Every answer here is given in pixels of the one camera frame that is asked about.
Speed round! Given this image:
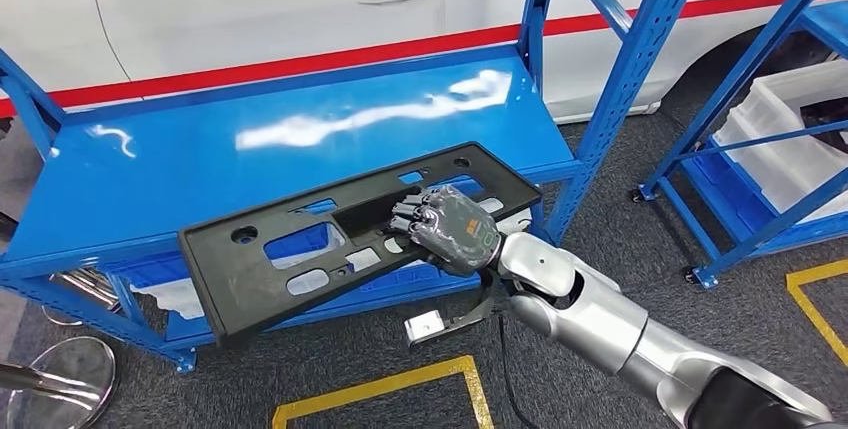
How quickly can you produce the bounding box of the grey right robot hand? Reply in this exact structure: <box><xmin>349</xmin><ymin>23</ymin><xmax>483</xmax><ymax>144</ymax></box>
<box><xmin>387</xmin><ymin>184</ymin><xmax>505</xmax><ymax>278</ymax></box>

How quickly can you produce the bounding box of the black plastic plate part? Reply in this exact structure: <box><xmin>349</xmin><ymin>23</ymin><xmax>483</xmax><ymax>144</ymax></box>
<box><xmin>177</xmin><ymin>141</ymin><xmax>545</xmax><ymax>350</ymax></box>

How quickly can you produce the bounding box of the blue metal shelf rack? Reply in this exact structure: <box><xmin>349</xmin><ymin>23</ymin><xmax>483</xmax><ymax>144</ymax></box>
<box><xmin>629</xmin><ymin>0</ymin><xmax>848</xmax><ymax>290</ymax></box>
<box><xmin>0</xmin><ymin>0</ymin><xmax>715</xmax><ymax>375</ymax></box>

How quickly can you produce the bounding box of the black part in bin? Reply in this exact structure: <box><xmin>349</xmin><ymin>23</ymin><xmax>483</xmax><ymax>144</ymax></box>
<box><xmin>799</xmin><ymin>97</ymin><xmax>848</xmax><ymax>154</ymax></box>

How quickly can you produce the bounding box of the yellow floor tape square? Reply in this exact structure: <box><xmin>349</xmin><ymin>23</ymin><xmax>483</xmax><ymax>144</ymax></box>
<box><xmin>271</xmin><ymin>354</ymin><xmax>496</xmax><ymax>429</ymax></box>
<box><xmin>785</xmin><ymin>258</ymin><xmax>848</xmax><ymax>370</ymax></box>

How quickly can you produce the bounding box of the white car with red stripe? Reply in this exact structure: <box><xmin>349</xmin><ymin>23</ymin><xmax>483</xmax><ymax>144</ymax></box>
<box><xmin>0</xmin><ymin>0</ymin><xmax>848</xmax><ymax>125</ymax></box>

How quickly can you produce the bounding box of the blue plastic bin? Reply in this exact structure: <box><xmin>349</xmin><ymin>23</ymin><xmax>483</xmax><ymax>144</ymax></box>
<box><xmin>105</xmin><ymin>250</ymin><xmax>200</xmax><ymax>291</ymax></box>

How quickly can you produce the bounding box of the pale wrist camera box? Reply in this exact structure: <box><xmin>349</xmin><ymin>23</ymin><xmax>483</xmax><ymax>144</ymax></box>
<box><xmin>403</xmin><ymin>270</ymin><xmax>506</xmax><ymax>348</ymax></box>

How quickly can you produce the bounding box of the black camera cable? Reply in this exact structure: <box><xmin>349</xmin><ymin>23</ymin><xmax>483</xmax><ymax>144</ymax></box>
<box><xmin>495</xmin><ymin>313</ymin><xmax>531</xmax><ymax>429</ymax></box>

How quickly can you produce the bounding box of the chrome stanchion post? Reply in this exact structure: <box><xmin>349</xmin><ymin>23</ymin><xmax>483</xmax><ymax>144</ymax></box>
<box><xmin>0</xmin><ymin>336</ymin><xmax>118</xmax><ymax>429</ymax></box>
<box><xmin>40</xmin><ymin>266</ymin><xmax>128</xmax><ymax>328</ymax></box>

